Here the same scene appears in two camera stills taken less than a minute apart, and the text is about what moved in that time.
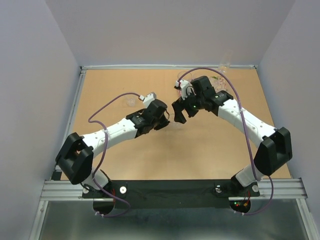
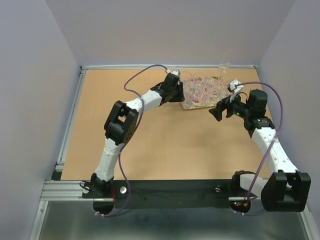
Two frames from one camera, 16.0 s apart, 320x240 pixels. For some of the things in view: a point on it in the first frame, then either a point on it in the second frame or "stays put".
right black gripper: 178,106 -> 217,112
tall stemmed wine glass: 227,58 stays put
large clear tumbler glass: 187,76 stays put
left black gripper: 164,122 -> 180,96
